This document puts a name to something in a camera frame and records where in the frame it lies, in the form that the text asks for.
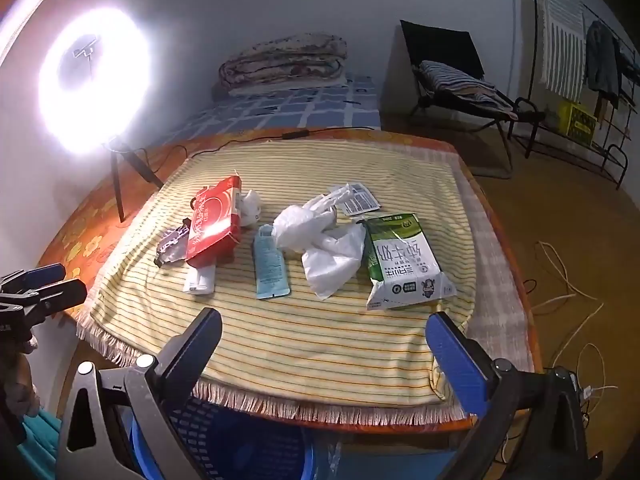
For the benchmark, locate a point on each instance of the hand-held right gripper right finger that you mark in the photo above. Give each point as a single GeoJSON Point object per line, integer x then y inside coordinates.
{"type": "Point", "coordinates": [457, 360]}

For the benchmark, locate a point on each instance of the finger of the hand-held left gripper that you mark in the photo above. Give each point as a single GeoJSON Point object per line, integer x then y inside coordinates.
{"type": "Point", "coordinates": [52, 296]}
{"type": "Point", "coordinates": [45, 272]}

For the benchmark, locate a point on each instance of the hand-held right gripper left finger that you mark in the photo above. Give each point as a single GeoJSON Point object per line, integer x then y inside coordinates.
{"type": "Point", "coordinates": [197, 345]}

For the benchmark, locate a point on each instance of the white packet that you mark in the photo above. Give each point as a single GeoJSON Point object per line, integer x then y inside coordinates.
{"type": "Point", "coordinates": [199, 280]}

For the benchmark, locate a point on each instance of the dark foil wrapper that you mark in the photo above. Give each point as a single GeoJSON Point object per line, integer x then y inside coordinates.
{"type": "Point", "coordinates": [172, 245]}

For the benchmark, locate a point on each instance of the light blue sachet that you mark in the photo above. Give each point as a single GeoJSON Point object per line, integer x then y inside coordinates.
{"type": "Point", "coordinates": [270, 265]}

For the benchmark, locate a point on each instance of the blue plastic basket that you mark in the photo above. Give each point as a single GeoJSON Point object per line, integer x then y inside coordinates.
{"type": "Point", "coordinates": [240, 445]}

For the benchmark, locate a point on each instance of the green and white milk carton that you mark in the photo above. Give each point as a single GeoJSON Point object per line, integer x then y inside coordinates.
{"type": "Point", "coordinates": [400, 260]}

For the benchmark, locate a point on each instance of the red cardboard box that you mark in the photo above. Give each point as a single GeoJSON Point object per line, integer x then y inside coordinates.
{"type": "Point", "coordinates": [212, 225]}

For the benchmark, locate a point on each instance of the white tissue roll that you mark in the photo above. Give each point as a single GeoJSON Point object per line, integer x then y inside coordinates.
{"type": "Point", "coordinates": [250, 207]}

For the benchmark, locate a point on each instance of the white plastic bag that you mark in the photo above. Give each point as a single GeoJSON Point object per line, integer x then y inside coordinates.
{"type": "Point", "coordinates": [325, 260]}

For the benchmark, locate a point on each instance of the small white barcode sachet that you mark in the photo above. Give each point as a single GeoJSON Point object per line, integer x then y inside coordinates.
{"type": "Point", "coordinates": [361, 200]}

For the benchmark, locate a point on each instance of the clear plastic wrapper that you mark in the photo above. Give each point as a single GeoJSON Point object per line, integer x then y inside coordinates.
{"type": "Point", "coordinates": [336, 195]}

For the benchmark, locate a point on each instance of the person's left forearm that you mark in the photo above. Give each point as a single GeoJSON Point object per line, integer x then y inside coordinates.
{"type": "Point", "coordinates": [20, 380]}

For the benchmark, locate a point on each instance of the pale checked cloth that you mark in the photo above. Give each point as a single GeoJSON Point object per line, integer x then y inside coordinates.
{"type": "Point", "coordinates": [500, 300]}

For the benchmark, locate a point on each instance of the yellow striped cloth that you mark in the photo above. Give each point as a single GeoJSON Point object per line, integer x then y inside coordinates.
{"type": "Point", "coordinates": [310, 340]}

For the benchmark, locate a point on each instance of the teal cloth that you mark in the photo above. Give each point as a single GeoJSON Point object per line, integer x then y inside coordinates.
{"type": "Point", "coordinates": [42, 440]}

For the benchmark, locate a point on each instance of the black light tripod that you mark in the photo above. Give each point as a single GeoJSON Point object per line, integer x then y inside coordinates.
{"type": "Point", "coordinates": [117, 180]}

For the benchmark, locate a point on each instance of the blue checked bed sheet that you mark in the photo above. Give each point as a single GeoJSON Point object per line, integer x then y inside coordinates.
{"type": "Point", "coordinates": [280, 110]}

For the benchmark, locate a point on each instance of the black metal drying rack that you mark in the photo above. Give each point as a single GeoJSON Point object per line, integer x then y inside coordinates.
{"type": "Point", "coordinates": [615, 160]}

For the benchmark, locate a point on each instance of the yellow plastic crate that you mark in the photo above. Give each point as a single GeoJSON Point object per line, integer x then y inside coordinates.
{"type": "Point", "coordinates": [577, 122]}

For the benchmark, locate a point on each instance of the striped cushion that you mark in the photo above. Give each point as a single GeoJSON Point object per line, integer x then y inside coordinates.
{"type": "Point", "coordinates": [450, 77]}

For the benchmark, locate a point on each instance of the folded floral quilt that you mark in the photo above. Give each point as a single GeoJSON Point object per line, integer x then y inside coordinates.
{"type": "Point", "coordinates": [285, 65]}

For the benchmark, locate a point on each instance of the dark jacket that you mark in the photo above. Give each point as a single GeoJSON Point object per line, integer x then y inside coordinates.
{"type": "Point", "coordinates": [600, 60]}

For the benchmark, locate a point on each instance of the white ribbed towel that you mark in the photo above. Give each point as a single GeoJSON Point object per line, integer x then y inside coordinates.
{"type": "Point", "coordinates": [562, 35]}

